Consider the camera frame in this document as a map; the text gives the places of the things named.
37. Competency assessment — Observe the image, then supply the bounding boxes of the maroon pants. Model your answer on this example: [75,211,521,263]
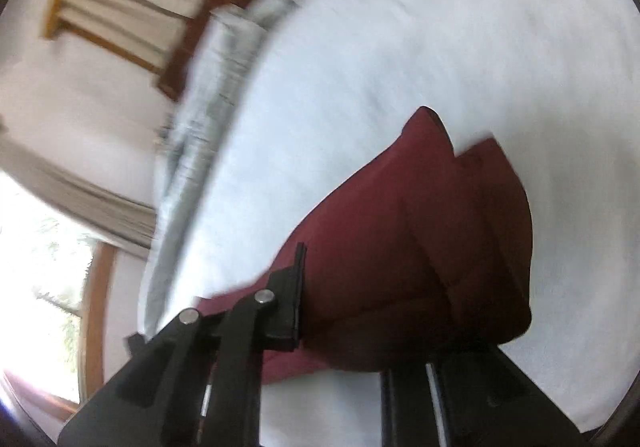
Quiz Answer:
[192,105,534,385]

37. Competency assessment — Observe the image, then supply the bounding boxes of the wooden framed window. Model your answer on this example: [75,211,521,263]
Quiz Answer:
[1,173,103,406]

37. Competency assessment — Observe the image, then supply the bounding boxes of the beige striped curtain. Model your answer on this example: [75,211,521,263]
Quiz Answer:
[1,129,156,259]

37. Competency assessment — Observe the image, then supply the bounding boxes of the grey rumpled blanket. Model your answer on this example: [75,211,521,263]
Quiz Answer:
[138,0,299,337]

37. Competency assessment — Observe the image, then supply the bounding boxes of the white bed sheet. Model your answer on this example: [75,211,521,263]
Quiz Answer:
[156,0,639,430]

